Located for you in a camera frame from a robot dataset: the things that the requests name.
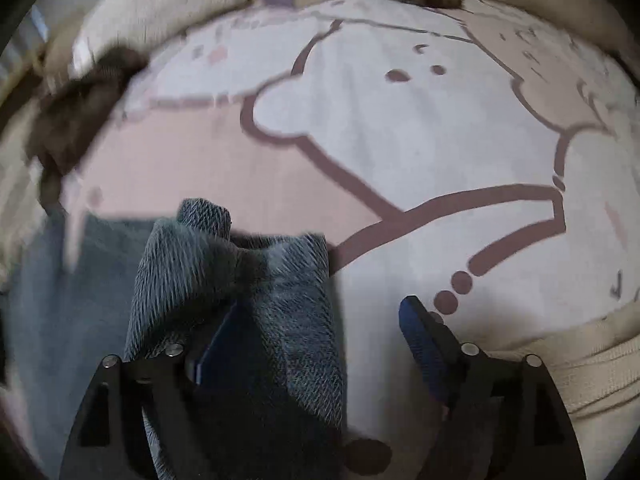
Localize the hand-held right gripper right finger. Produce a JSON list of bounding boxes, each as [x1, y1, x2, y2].
[[398, 295, 587, 480]]

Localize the printed bear bed sheet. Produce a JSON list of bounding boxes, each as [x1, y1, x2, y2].
[[0, 0, 640, 480]]

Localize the grey denim pants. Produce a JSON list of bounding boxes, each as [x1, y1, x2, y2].
[[7, 198, 348, 480]]

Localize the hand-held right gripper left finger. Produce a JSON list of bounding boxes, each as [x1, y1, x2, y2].
[[59, 305, 244, 480]]

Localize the beige blanket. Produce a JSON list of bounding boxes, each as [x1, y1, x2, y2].
[[492, 305, 640, 480]]

